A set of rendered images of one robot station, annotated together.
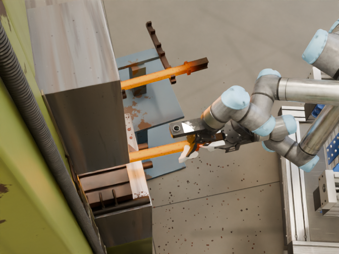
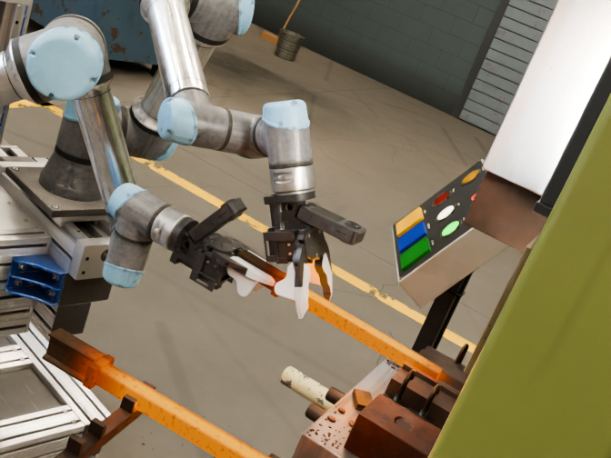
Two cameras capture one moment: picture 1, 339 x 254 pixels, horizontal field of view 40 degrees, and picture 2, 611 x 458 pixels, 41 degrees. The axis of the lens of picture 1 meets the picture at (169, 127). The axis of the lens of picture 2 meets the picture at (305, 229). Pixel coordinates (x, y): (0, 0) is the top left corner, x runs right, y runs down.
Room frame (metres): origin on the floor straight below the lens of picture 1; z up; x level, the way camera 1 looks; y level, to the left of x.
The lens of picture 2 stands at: (1.73, 0.71, 1.60)
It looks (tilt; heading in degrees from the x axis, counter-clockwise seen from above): 21 degrees down; 218
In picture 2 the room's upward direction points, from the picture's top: 21 degrees clockwise
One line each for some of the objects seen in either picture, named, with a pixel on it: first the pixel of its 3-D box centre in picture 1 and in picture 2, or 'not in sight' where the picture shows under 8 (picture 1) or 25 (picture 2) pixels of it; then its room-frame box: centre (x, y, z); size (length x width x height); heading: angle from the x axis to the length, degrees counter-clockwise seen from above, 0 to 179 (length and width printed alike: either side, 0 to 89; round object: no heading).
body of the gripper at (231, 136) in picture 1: (237, 136); (205, 253); (0.75, -0.25, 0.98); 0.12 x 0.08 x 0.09; 108
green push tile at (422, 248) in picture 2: not in sight; (415, 255); (0.25, -0.13, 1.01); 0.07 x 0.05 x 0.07; 42
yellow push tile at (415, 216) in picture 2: not in sight; (410, 223); (0.11, -0.27, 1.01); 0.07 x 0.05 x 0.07; 42
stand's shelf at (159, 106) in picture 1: (138, 90); not in sight; (1.12, 0.15, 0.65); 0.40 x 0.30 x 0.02; 24
